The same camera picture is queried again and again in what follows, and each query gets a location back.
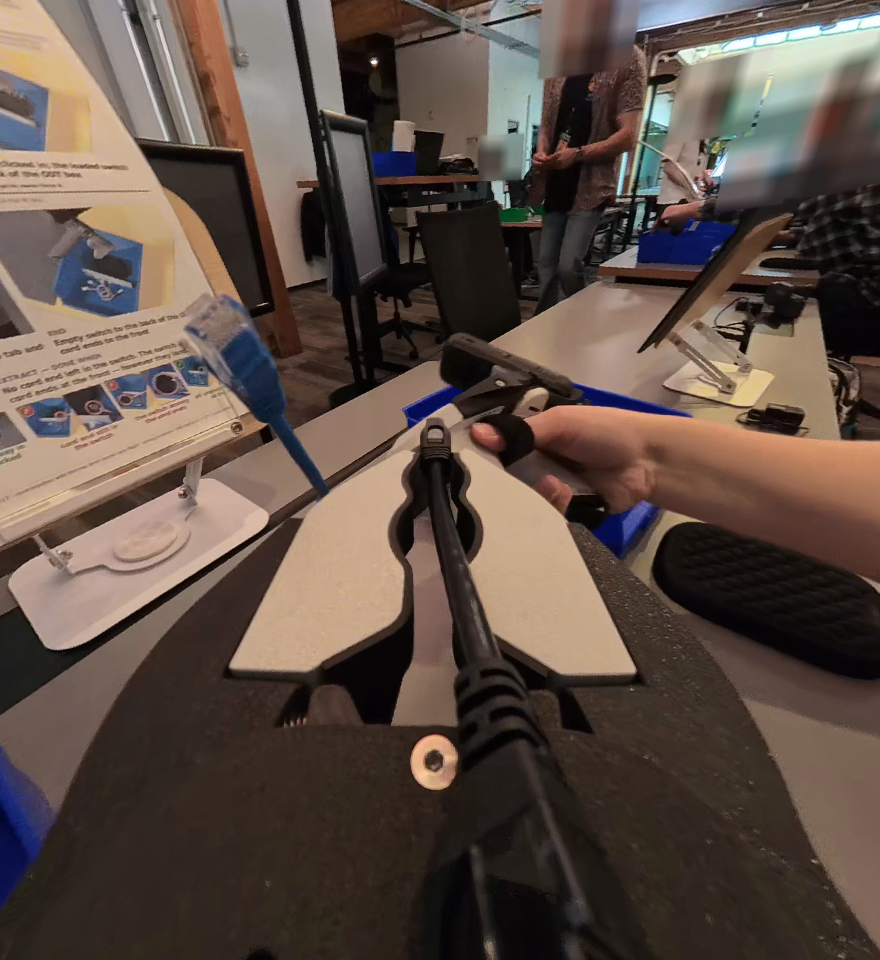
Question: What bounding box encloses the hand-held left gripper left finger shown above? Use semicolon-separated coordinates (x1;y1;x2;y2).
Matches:
230;450;420;684

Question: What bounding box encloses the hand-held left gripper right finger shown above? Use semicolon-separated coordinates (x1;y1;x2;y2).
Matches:
455;447;643;691

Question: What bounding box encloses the black ethernet cable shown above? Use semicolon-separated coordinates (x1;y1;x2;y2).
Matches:
415;423;621;960

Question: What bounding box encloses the blue ethernet cable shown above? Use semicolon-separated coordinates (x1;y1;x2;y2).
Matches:
182;293;330;499

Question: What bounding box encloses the person's right forearm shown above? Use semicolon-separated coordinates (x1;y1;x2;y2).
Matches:
643;413;880;594

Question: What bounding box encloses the person's right hand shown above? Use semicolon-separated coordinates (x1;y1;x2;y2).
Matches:
470;405;663;519

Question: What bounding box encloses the black office chair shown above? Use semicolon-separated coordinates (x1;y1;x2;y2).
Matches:
416;203;523;346

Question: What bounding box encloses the white stand base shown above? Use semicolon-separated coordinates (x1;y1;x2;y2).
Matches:
8;477;271;652

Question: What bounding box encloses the black textured pad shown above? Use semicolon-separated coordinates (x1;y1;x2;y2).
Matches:
653;521;880;681

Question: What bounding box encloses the small black clip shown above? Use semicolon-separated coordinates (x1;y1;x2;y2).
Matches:
737;402;810;438

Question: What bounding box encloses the black pole with round top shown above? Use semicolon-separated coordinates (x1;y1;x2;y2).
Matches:
287;0;373;394

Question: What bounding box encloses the wooden pillar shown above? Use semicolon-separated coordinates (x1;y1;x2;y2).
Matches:
178;0;304;358

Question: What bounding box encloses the printed instruction poster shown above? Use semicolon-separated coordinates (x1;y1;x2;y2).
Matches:
0;0;249;511

